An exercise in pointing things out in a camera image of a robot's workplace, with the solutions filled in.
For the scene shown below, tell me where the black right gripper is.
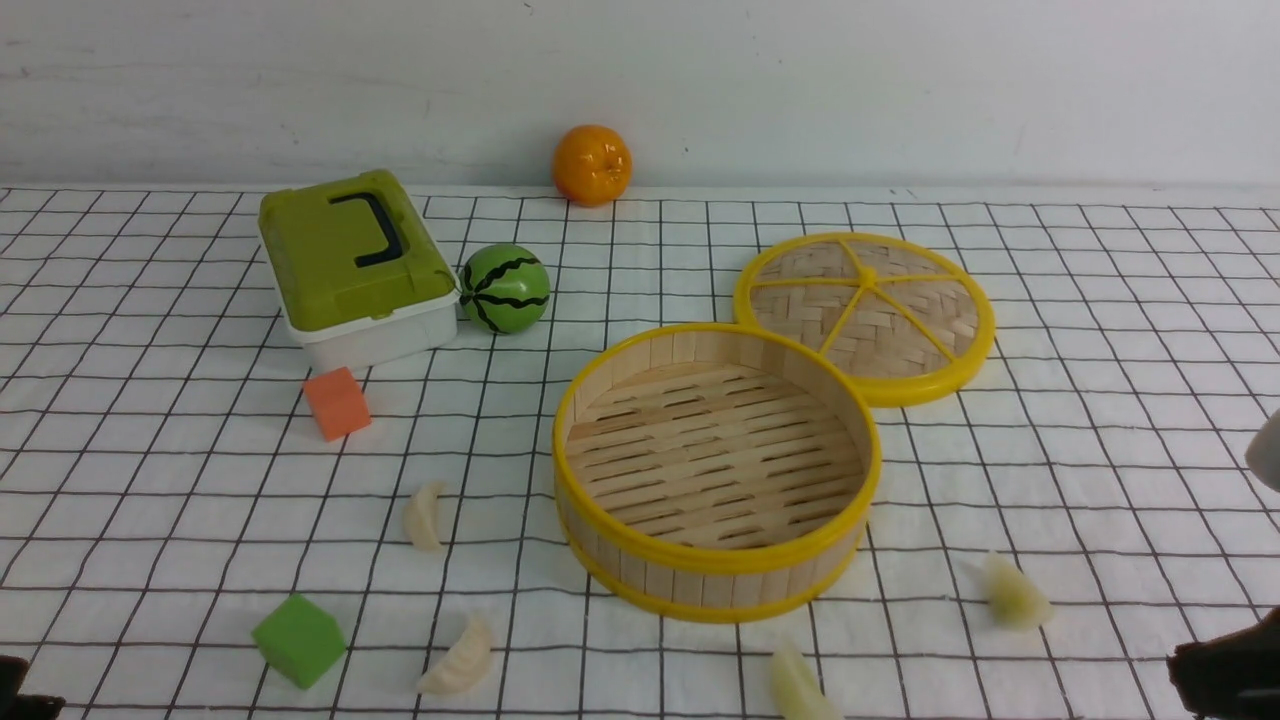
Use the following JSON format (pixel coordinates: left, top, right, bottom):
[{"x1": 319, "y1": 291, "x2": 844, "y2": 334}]
[{"x1": 1166, "y1": 609, "x2": 1279, "y2": 719}]

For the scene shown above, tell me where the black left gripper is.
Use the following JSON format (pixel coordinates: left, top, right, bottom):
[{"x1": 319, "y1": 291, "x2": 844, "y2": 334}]
[{"x1": 0, "y1": 655, "x2": 67, "y2": 719}]

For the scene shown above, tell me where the white dumpling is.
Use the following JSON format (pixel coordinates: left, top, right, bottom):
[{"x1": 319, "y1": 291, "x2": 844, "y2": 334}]
[
  {"x1": 769, "y1": 641, "x2": 844, "y2": 719},
  {"x1": 982, "y1": 552, "x2": 1053, "y2": 632},
  {"x1": 402, "y1": 480, "x2": 445, "y2": 553},
  {"x1": 415, "y1": 615, "x2": 493, "y2": 696}
]

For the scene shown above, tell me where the woven bamboo steamer lid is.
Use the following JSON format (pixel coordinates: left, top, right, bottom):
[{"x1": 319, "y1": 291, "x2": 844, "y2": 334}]
[{"x1": 733, "y1": 232, "x2": 997, "y2": 407}]

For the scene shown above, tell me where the bamboo steamer tray yellow rim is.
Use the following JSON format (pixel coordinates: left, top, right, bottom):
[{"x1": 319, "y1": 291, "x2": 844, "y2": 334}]
[{"x1": 550, "y1": 323, "x2": 882, "y2": 623}]

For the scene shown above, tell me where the green foam cube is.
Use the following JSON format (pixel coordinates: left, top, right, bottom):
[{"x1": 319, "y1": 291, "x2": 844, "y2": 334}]
[{"x1": 251, "y1": 593, "x2": 347, "y2": 691}]

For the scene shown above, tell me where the orange foam cube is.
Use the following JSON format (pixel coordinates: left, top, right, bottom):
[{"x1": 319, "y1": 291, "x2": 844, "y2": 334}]
[{"x1": 302, "y1": 366, "x2": 372, "y2": 442}]

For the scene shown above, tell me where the green lidded white box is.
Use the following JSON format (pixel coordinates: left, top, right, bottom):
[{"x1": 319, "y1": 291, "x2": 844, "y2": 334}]
[{"x1": 257, "y1": 169, "x2": 460, "y2": 374}]

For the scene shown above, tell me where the toy watermelon ball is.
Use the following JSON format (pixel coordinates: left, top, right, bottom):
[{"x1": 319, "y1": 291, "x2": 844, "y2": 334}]
[{"x1": 460, "y1": 243, "x2": 550, "y2": 334}]

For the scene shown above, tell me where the orange toy fruit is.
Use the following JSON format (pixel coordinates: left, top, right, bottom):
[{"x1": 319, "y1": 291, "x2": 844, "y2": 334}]
[{"x1": 552, "y1": 124, "x2": 634, "y2": 208}]

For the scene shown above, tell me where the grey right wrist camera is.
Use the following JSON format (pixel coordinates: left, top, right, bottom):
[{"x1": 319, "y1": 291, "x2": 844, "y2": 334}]
[{"x1": 1245, "y1": 410, "x2": 1280, "y2": 492}]

